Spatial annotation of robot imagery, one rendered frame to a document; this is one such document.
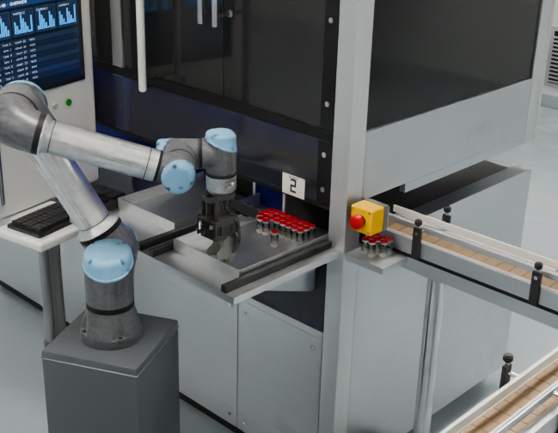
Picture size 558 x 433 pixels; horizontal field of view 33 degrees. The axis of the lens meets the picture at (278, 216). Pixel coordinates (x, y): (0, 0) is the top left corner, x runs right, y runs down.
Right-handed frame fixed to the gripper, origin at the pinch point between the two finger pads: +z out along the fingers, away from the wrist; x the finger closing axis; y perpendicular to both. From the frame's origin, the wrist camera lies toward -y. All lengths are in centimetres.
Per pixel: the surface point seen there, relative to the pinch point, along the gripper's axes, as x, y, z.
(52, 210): -77, 2, 9
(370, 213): 21.1, -31.2, -10.7
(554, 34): -170, -491, 40
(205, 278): -1.4, 6.2, 3.6
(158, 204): -48, -16, 4
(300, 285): 2.7, -25.6, 15.5
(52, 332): -100, -8, 67
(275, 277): 10.4, -7.2, 3.7
